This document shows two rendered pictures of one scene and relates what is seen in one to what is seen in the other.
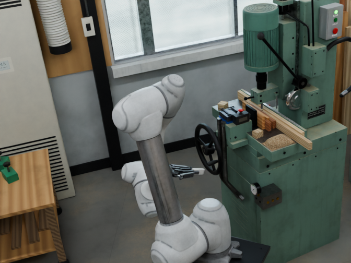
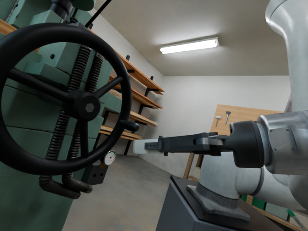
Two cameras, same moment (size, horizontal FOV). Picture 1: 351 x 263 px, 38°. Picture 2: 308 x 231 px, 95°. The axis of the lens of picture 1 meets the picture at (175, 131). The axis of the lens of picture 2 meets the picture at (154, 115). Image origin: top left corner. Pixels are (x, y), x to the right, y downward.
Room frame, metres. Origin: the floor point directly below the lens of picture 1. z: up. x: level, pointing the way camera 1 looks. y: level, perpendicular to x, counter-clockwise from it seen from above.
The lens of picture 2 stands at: (2.39, 0.16, 0.80)
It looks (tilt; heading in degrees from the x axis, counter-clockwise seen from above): 7 degrees up; 233
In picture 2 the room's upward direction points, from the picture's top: 18 degrees clockwise
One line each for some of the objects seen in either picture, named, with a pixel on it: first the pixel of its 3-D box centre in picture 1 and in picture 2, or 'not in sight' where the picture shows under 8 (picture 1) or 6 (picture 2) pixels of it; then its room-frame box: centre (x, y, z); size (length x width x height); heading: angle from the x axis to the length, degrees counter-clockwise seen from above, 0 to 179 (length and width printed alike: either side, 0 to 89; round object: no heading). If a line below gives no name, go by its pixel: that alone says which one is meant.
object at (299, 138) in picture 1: (274, 121); not in sight; (2.35, -0.52, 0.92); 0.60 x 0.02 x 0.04; 22
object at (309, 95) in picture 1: (308, 98); not in sight; (2.38, -0.71, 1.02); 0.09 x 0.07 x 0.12; 22
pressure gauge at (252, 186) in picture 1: (256, 190); (106, 158); (2.14, -0.38, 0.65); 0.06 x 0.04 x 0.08; 22
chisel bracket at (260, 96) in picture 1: (265, 94); (48, 31); (2.47, -0.50, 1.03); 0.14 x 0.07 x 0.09; 112
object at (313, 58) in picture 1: (314, 59); (77, 24); (2.40, -0.74, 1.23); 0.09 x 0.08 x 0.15; 112
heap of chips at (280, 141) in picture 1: (278, 139); (112, 93); (2.17, -0.50, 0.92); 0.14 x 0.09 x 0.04; 112
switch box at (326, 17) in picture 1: (330, 21); not in sight; (2.45, -0.83, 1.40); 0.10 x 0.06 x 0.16; 112
